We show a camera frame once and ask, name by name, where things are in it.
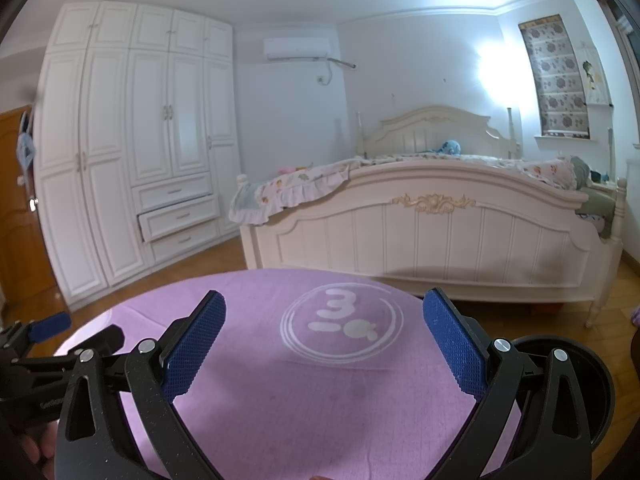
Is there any purple round tablecloth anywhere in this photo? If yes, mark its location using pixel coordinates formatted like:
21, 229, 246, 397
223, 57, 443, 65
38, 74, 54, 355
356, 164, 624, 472
52, 267, 521, 480

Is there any cartoon wall poster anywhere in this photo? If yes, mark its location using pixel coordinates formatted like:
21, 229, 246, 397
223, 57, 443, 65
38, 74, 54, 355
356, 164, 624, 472
580, 45, 613, 106

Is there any person's left hand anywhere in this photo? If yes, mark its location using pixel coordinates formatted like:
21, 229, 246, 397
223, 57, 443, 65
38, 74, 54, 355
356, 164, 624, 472
20, 422, 58, 466

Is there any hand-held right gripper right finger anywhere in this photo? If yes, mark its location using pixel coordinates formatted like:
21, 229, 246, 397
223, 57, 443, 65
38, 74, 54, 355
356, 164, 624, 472
422, 287, 593, 480

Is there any white wardrobe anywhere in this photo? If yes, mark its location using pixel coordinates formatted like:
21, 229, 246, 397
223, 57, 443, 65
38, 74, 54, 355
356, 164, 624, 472
32, 1, 243, 311

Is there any floral window blind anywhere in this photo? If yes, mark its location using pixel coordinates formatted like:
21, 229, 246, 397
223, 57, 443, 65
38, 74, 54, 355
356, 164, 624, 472
517, 12, 592, 137

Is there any air conditioner pipe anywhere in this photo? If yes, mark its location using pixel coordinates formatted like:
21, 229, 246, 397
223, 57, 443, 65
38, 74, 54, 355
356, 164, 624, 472
320, 57, 358, 86

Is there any blue hanging bag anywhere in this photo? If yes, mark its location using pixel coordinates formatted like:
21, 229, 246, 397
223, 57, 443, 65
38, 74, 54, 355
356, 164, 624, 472
16, 107, 37, 173

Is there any brown wooden door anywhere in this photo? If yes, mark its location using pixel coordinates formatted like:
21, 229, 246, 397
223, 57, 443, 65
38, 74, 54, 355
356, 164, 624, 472
0, 105, 66, 311

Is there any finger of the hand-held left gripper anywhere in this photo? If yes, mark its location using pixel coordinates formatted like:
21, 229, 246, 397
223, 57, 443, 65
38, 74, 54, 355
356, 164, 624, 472
0, 311, 72, 357
15, 324, 126, 392

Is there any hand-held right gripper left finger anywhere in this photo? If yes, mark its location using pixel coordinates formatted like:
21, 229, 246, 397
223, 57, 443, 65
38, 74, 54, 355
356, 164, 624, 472
54, 290, 227, 480

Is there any grey pillow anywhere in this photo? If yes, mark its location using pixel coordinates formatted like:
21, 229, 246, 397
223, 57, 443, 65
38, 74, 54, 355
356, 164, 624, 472
570, 155, 592, 191

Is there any black trash bin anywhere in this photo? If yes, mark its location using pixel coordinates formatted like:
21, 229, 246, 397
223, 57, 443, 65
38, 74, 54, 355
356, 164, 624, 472
510, 337, 617, 461

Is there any white air conditioner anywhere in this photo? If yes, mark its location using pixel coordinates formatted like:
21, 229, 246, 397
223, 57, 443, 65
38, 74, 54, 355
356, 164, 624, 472
263, 36, 332, 62

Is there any green blanket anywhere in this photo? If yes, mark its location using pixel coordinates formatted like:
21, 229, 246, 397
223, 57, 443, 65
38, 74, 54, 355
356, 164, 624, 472
575, 187, 617, 240

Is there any cream wooden bed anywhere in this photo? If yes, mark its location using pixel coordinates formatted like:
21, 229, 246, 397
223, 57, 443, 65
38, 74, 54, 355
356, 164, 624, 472
235, 105, 628, 328

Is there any open white wardrobe drawer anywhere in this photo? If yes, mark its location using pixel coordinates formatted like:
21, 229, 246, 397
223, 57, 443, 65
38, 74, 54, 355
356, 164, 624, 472
137, 194, 221, 243

